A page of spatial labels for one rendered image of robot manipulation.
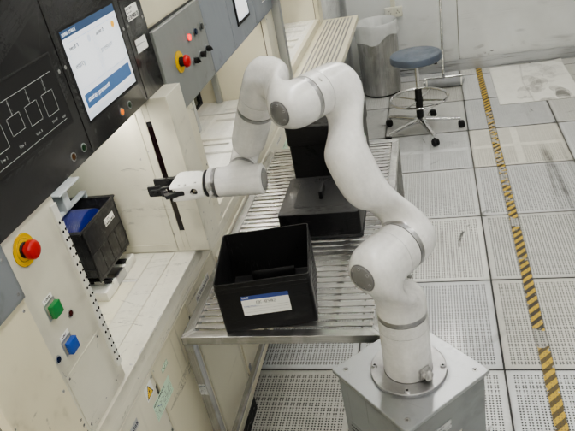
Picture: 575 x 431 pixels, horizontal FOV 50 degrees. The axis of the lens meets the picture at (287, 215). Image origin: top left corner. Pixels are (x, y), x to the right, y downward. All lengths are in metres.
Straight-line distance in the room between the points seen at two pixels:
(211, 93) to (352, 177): 2.16
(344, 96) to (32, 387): 0.86
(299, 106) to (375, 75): 4.23
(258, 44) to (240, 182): 1.67
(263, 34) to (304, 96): 1.98
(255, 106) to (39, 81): 0.47
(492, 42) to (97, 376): 4.98
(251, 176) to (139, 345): 0.55
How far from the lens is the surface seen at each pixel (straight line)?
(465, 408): 1.66
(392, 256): 1.33
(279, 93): 1.28
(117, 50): 1.74
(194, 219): 2.01
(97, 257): 1.93
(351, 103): 1.36
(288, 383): 2.76
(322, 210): 2.15
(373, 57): 5.43
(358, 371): 1.66
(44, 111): 1.42
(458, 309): 3.01
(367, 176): 1.33
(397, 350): 1.52
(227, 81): 3.37
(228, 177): 1.68
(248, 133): 1.52
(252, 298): 1.78
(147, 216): 2.07
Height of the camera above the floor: 1.92
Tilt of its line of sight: 29 degrees down
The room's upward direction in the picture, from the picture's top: 12 degrees counter-clockwise
